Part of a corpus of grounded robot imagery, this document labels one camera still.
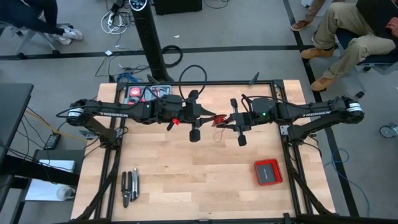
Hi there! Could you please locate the grey tool kit case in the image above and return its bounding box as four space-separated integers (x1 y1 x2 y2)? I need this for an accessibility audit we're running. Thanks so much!
123 85 173 105

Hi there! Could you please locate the yellow cable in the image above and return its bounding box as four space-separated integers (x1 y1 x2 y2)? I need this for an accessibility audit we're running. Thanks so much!
24 108 90 142

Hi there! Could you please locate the black power adapter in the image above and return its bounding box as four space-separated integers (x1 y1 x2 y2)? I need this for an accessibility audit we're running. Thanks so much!
43 133 62 151

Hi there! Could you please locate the grey chair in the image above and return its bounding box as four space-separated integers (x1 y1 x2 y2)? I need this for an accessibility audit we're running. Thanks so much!
0 21 60 60

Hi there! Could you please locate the clear plastic cup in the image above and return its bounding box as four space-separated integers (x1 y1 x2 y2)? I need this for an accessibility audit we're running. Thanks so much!
56 185 76 201

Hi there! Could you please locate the red square tray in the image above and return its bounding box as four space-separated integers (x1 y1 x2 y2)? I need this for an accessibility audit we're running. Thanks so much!
254 159 284 187

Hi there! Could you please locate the black coiled cable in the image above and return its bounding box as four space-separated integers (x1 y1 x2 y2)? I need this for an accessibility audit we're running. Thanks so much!
161 45 183 68

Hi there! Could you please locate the dark grey rectangular block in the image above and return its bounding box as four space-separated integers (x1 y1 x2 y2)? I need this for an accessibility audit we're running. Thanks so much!
257 163 277 184

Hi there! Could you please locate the black tower fan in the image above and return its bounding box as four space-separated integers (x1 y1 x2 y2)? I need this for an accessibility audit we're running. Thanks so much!
128 0 175 83

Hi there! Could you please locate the office chair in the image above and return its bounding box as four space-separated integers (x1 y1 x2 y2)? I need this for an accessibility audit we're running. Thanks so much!
335 27 398 75

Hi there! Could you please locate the black floor box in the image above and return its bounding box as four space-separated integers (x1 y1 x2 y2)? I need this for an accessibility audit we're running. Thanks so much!
154 0 203 16

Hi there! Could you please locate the tangled blue cable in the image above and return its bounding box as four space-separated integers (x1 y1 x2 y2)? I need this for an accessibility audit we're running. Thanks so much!
116 72 144 83

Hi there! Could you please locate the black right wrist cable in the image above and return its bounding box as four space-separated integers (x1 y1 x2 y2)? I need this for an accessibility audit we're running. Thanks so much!
241 94 282 113

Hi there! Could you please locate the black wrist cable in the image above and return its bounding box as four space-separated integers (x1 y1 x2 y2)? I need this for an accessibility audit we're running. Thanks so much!
178 64 208 101
241 94 282 113

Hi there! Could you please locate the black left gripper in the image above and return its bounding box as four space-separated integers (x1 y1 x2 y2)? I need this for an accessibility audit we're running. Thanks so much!
182 90 217 143

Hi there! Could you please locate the grey caster wheel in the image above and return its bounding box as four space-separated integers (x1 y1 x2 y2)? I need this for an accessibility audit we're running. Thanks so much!
379 122 398 139

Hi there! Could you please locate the black wire stripper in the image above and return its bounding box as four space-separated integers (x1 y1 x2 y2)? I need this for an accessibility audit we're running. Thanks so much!
121 170 133 208

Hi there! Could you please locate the black desk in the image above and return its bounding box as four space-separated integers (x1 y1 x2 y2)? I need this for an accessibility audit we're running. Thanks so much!
0 82 81 224

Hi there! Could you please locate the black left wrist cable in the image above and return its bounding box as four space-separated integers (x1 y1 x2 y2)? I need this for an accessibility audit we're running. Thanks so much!
178 64 208 101

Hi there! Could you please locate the black wire spool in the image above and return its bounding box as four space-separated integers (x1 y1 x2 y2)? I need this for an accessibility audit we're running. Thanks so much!
211 114 228 128

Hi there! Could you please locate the long blue cable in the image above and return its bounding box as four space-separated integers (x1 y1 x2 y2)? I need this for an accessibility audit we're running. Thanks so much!
323 148 371 218

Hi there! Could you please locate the person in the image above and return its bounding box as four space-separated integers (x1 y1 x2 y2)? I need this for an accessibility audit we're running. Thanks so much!
0 0 84 46
290 0 327 32
300 0 398 92

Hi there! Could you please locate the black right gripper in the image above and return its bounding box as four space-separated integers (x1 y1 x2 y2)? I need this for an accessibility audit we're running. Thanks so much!
224 98 252 147

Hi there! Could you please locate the black laptop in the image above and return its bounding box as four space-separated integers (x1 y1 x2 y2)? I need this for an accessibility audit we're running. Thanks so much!
356 0 398 40

